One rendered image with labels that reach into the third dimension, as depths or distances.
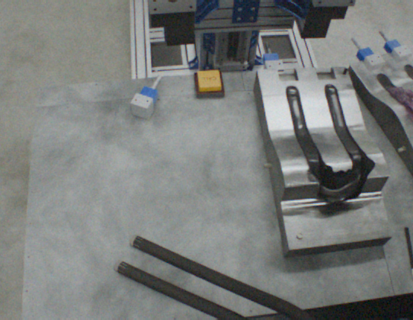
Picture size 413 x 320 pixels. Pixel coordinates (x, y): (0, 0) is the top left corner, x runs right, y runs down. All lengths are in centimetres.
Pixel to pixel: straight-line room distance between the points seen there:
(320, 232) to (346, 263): 11
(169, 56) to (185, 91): 89
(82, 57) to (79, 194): 144
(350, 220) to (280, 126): 30
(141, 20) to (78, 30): 47
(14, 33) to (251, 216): 199
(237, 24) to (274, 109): 51
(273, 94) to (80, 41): 159
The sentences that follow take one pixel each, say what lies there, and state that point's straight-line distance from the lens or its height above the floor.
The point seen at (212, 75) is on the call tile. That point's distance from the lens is 137.
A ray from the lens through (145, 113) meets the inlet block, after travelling 131.
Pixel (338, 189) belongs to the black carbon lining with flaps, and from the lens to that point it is 119.
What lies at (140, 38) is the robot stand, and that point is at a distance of 232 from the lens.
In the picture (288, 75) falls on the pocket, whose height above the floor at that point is 87.
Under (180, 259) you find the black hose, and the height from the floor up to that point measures 86.
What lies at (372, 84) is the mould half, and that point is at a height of 86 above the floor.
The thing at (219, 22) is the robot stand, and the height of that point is 73.
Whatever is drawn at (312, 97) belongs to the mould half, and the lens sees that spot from 130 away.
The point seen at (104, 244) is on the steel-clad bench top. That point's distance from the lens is 118.
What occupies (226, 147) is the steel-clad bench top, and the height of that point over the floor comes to 80.
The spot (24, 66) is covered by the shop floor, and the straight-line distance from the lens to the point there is 265.
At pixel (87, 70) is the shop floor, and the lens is 253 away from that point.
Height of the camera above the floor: 190
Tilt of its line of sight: 60 degrees down
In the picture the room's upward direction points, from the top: 5 degrees clockwise
